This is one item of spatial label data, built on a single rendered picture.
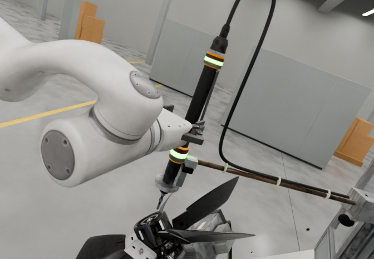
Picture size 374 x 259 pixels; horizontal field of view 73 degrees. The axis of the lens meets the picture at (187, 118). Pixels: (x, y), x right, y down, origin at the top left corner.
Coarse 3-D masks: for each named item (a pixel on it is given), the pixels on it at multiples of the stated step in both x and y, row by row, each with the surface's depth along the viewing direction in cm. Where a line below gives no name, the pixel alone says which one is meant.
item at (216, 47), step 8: (224, 24) 55; (224, 32) 55; (216, 40) 55; (224, 40) 55; (216, 48) 56; (224, 48) 56; (168, 168) 66; (176, 168) 66; (168, 176) 66; (176, 176) 68; (168, 184) 67
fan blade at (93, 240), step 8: (88, 240) 100; (96, 240) 97; (104, 240) 94; (112, 240) 92; (120, 240) 90; (88, 248) 95; (96, 248) 93; (104, 248) 91; (112, 248) 89; (120, 248) 88; (80, 256) 94; (88, 256) 92; (96, 256) 90; (104, 256) 88
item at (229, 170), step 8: (200, 160) 67; (216, 168) 68; (232, 168) 69; (248, 176) 70; (256, 176) 70; (280, 184) 72; (288, 184) 72; (304, 192) 74; (312, 192) 74; (320, 192) 75; (336, 200) 76; (344, 200) 76
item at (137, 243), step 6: (138, 240) 81; (138, 246) 79; (144, 246) 79; (126, 252) 76; (132, 252) 76; (138, 252) 77; (144, 252) 78; (150, 252) 78; (138, 258) 75; (144, 258) 76; (150, 258) 76
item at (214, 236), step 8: (176, 232) 62; (184, 232) 60; (192, 232) 60; (200, 232) 60; (208, 232) 60; (216, 232) 60; (224, 232) 61; (192, 240) 76; (200, 240) 74; (208, 240) 73; (216, 240) 72; (224, 240) 71
